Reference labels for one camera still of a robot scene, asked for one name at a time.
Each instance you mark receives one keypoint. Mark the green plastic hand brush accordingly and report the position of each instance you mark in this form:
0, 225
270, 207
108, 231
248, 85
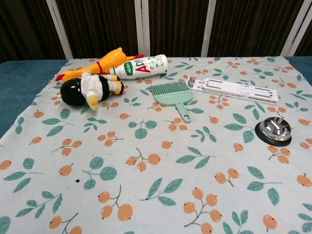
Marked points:
170, 95

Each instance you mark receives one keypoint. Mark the floral fruit print tablecloth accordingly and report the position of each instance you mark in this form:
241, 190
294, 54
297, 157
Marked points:
156, 170

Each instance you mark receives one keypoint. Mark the silver metal call bell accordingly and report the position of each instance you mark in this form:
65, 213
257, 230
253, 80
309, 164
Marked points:
273, 130

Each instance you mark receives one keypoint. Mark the white AD drink bottle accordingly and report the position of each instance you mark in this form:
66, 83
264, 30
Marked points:
141, 67

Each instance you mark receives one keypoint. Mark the yellow rubber chicken toy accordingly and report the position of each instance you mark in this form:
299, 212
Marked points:
107, 63

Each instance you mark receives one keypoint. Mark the black white plush doll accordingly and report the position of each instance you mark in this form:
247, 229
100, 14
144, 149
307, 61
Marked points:
83, 91

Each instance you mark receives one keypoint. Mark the white folding laptop stand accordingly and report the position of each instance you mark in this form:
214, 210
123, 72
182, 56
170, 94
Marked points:
234, 89

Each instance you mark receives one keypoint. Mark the white framed folding screen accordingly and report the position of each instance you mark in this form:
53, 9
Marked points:
156, 26

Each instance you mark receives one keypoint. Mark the teal table cover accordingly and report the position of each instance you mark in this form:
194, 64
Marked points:
19, 85

